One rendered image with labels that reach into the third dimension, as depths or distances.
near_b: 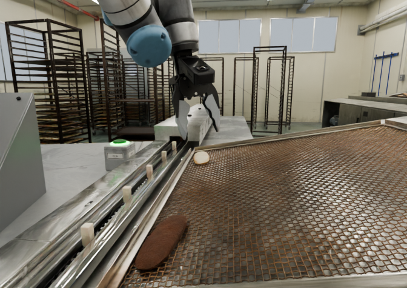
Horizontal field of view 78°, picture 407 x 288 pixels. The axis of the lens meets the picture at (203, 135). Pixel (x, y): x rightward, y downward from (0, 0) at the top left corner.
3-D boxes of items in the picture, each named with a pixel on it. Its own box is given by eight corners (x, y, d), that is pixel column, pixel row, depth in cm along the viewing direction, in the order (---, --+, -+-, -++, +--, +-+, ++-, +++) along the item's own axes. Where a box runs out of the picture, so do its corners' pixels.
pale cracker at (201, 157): (193, 155, 65) (192, 151, 65) (207, 152, 65) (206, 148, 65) (194, 166, 55) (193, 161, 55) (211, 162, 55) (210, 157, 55)
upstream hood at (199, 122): (197, 112, 219) (197, 102, 217) (217, 112, 217) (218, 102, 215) (154, 144, 97) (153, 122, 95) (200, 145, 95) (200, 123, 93)
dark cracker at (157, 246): (166, 217, 34) (165, 210, 33) (193, 216, 32) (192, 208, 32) (125, 271, 24) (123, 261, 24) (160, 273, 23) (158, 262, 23)
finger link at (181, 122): (180, 137, 63) (185, 101, 62) (187, 140, 57) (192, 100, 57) (168, 136, 62) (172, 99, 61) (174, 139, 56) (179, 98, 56)
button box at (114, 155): (116, 173, 82) (114, 140, 80) (140, 174, 81) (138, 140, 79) (104, 182, 74) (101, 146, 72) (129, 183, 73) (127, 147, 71)
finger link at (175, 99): (188, 119, 59) (192, 82, 58) (190, 119, 57) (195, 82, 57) (168, 116, 57) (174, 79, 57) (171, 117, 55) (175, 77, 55)
